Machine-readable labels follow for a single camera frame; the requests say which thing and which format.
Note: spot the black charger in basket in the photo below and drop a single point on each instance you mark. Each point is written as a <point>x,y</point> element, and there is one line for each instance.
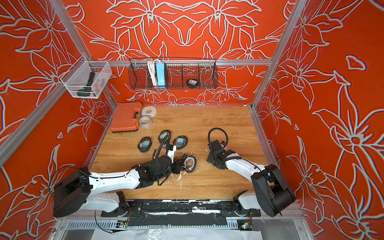
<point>192,83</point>

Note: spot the clear tape roll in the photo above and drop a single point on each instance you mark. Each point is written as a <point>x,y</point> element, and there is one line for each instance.
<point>145,122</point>

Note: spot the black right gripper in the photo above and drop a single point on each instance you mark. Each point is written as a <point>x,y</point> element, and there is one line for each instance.
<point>209,159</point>

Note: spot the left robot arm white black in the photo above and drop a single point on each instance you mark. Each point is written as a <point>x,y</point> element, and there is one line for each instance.
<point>83,190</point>

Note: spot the white tape roll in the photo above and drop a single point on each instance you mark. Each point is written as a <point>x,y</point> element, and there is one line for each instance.
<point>149,111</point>

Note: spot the black wire wall basket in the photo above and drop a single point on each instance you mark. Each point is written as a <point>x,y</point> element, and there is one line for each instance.
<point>143,73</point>

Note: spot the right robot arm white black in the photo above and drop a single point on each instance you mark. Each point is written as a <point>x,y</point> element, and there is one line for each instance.
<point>272,193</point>

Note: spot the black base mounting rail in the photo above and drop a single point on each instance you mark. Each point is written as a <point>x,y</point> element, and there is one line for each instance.
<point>208,214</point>

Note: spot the light blue power bank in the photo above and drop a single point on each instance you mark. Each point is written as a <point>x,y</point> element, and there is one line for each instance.
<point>160,66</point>

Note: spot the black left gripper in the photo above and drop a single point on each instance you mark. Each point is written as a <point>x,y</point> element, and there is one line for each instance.
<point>178,166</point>

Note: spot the clear acrylic wall box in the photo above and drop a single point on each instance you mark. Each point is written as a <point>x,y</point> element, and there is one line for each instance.
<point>77,75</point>

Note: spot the teal charger front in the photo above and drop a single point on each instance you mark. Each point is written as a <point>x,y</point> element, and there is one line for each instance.
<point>180,142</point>

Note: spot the orange plastic tool case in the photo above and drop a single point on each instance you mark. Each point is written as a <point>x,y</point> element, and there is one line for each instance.
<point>126,117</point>

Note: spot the teal charger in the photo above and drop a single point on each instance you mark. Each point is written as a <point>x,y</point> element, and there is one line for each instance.
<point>145,144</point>
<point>180,142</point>

